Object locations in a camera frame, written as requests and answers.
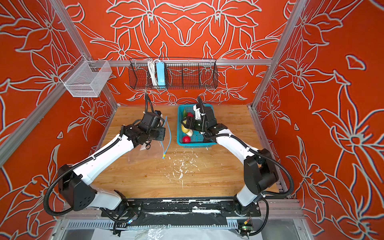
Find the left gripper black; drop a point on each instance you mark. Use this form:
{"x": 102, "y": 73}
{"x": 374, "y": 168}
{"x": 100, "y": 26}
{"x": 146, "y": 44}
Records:
{"x": 162, "y": 133}

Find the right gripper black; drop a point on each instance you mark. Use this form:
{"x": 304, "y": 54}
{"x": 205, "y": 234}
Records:
{"x": 189, "y": 119}

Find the orange yellow mango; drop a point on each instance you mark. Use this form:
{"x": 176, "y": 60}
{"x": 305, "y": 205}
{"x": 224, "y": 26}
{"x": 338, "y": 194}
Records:
{"x": 184, "y": 130}

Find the clear zip top bag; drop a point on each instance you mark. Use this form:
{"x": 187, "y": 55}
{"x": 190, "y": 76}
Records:
{"x": 156, "y": 149}

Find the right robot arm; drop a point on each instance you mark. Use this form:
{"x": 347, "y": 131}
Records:
{"x": 260, "y": 169}

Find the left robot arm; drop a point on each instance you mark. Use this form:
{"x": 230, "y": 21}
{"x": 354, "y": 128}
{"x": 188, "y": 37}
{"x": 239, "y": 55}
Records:
{"x": 75, "y": 182}

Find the teal plastic basket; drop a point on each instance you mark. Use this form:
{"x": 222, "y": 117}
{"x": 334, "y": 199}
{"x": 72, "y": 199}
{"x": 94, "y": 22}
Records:
{"x": 197, "y": 139}

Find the red fruit front left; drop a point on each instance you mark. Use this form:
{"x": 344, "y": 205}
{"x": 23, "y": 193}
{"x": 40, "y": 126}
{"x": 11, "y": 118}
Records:
{"x": 186, "y": 140}

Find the light blue box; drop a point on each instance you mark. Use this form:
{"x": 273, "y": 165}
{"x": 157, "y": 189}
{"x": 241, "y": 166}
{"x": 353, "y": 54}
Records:
{"x": 160, "y": 66}

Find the small circuit board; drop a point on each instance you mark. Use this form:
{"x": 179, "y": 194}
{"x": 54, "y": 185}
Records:
{"x": 246, "y": 231}

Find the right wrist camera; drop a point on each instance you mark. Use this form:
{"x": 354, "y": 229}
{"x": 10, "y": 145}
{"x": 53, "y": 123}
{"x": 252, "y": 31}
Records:
{"x": 197, "y": 110}

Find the black wire wall basket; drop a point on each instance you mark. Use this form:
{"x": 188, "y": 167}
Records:
{"x": 181, "y": 73}

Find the white wire mesh basket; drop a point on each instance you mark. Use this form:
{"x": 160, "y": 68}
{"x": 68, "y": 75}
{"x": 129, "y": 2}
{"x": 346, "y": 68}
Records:
{"x": 84, "y": 81}

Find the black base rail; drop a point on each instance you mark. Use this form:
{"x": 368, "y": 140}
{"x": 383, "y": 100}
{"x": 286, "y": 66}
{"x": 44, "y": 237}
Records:
{"x": 214, "y": 212}

